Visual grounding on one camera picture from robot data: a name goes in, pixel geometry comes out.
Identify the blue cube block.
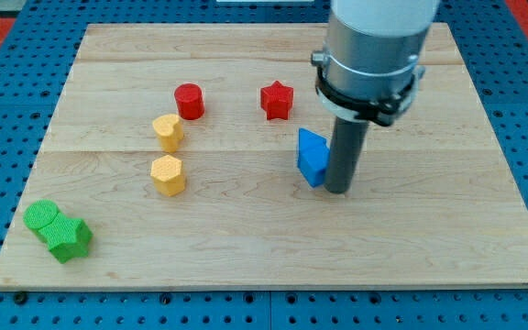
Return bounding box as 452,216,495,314
297,145,329,188

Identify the blue triangle block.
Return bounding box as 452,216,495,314
297,127,326,152

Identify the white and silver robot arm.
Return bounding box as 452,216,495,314
311,0,440,127

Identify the red star block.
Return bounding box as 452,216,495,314
260,81,294,120

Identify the wooden board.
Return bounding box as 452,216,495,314
0,23,528,292

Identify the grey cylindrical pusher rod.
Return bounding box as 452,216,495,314
324,117,369,194

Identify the yellow hexagon block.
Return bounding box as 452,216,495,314
150,155,186,197

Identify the yellow heart block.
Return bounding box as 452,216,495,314
152,114,184,152

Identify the red cylinder block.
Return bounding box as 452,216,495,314
174,83,204,120

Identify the green star block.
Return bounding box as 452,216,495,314
38,213,93,264

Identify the green cylinder block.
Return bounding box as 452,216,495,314
23,199,60,243

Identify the black cable clamp ring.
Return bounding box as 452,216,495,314
314,63,419,128

